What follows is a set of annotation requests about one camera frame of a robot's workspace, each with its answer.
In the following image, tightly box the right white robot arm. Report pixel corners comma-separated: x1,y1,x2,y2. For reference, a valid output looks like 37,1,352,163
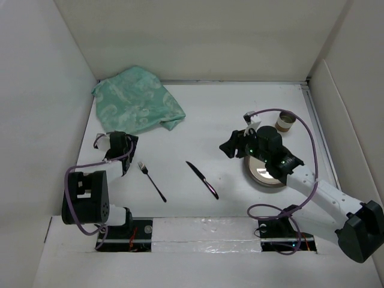
219,126,383,263

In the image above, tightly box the aluminium table edge rail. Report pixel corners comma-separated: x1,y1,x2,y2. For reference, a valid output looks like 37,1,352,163
301,82,341,188

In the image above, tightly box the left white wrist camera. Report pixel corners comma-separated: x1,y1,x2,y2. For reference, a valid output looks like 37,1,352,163
93,133,110,151

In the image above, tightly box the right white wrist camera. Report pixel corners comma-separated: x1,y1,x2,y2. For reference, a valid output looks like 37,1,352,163
243,111,262,136

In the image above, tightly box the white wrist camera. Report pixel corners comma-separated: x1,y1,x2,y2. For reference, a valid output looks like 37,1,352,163
243,111,262,136
93,133,110,151

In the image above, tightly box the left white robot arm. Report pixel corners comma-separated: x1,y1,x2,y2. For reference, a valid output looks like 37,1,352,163
61,131,139,238

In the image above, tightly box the black metal fork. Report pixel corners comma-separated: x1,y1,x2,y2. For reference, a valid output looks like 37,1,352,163
138,161,167,203

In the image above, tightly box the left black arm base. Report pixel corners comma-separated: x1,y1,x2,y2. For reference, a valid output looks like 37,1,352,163
95,218,153,253

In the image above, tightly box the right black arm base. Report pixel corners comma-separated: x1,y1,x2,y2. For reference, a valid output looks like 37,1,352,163
254,217,317,254

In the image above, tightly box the green patterned cloth placemat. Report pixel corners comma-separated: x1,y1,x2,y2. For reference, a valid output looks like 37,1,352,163
92,66,186,134

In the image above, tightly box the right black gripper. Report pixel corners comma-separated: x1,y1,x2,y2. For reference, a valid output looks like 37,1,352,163
218,126,269,163

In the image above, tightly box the round plate with dark rim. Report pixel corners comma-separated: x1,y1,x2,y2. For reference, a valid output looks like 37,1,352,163
244,156,286,188

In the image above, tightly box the black handled table knife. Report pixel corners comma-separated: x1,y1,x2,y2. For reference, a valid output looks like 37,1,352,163
186,161,219,200

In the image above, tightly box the metal cup with white band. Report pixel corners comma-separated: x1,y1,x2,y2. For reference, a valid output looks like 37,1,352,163
275,111,296,133

